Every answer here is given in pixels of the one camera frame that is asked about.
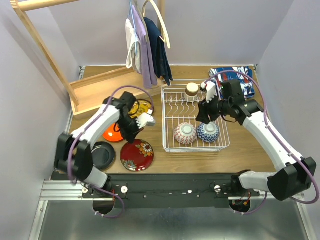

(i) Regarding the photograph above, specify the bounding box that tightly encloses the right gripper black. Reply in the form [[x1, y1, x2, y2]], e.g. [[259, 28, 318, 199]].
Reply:
[[195, 91, 232, 125]]

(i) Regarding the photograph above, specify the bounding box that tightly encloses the blue patterned bowl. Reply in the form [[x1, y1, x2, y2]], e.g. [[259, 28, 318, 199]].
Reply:
[[196, 121, 220, 143]]

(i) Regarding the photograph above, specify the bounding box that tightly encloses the orange plate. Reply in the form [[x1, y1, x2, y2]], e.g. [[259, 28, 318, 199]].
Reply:
[[102, 123, 123, 143]]

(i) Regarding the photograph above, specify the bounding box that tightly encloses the red white patterned bowl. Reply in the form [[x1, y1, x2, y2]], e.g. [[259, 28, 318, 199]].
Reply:
[[173, 122, 197, 145]]

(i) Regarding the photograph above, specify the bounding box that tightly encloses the white brown metal cup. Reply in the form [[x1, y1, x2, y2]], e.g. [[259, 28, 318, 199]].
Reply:
[[184, 82, 199, 103]]

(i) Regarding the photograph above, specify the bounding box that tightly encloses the white wire dish rack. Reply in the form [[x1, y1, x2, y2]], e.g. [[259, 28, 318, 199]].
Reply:
[[161, 83, 231, 153]]

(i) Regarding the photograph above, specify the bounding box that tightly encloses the red floral plate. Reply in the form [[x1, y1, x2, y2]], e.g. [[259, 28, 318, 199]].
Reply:
[[120, 139, 155, 172]]

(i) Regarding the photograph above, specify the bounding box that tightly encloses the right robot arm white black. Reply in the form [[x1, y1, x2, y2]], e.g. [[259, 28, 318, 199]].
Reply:
[[196, 80, 317, 201]]

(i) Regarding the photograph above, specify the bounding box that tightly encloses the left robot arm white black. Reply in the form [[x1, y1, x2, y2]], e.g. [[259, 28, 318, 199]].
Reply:
[[54, 92, 154, 198]]

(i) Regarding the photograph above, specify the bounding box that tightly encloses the wooden clothes rack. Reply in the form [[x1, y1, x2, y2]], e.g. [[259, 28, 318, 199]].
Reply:
[[10, 0, 164, 119]]

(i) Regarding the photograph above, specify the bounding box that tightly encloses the yellow patterned small plate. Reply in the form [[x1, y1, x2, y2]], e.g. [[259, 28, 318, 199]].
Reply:
[[128, 99, 154, 119]]

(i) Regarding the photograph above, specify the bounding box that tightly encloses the lilac hanging cloth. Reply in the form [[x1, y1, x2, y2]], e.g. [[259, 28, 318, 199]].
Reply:
[[131, 3, 158, 89]]

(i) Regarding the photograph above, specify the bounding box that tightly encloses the blue red patterned folded cloth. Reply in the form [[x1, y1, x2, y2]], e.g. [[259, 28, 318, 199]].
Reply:
[[208, 66, 256, 99]]

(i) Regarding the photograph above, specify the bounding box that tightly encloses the navy hanging cloth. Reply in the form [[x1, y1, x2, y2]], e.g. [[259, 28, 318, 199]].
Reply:
[[144, 17, 173, 86]]

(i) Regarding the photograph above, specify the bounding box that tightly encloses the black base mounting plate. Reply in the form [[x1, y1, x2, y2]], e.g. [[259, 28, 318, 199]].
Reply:
[[82, 173, 261, 210]]

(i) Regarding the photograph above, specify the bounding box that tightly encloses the white hanging cloth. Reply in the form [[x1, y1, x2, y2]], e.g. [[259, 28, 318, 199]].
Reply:
[[125, 18, 142, 74]]

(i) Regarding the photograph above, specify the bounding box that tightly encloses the wooden hanger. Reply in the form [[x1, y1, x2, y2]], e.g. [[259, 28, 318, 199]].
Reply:
[[142, 0, 171, 49]]

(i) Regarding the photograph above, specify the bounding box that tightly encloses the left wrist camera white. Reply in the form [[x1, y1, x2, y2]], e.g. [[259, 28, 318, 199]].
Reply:
[[136, 112, 156, 129]]

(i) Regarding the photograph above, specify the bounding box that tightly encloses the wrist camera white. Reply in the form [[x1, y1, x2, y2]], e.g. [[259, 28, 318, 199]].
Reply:
[[136, 112, 156, 129], [199, 81, 217, 103]]

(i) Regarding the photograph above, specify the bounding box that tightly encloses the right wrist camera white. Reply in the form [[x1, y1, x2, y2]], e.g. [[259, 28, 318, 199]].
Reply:
[[199, 81, 217, 103]]

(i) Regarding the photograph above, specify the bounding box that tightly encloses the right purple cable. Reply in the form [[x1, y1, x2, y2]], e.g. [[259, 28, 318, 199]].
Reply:
[[203, 69, 320, 216]]

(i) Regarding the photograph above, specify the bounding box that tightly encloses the purple cable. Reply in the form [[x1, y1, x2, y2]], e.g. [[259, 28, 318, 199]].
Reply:
[[67, 85, 155, 219], [203, 69, 320, 216]]

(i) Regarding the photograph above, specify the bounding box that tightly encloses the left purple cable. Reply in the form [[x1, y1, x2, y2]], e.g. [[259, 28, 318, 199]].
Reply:
[[67, 85, 155, 219]]

